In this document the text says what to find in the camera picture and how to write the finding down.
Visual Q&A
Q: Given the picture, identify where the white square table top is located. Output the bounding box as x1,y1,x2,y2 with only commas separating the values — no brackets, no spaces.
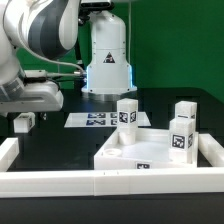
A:
94,128,198,170

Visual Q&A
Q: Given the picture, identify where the white marker sheet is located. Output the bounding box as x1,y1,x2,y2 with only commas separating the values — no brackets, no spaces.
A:
63,111,152,128

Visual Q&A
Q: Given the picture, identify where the white fence bar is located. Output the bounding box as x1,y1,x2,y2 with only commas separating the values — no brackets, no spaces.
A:
0,138,19,172
0,168,224,198
198,134,224,167

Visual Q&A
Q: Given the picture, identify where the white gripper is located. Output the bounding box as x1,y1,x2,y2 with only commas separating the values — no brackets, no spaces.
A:
0,81,64,113

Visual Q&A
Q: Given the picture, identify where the white right fence bar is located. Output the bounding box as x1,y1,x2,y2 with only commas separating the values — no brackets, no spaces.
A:
198,134,224,167

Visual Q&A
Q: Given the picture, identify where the white left fence bar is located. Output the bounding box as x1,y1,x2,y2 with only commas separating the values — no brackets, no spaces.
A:
0,138,19,172

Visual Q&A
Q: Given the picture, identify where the white front fence bar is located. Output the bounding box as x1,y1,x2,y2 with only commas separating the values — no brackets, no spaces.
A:
0,168,224,198

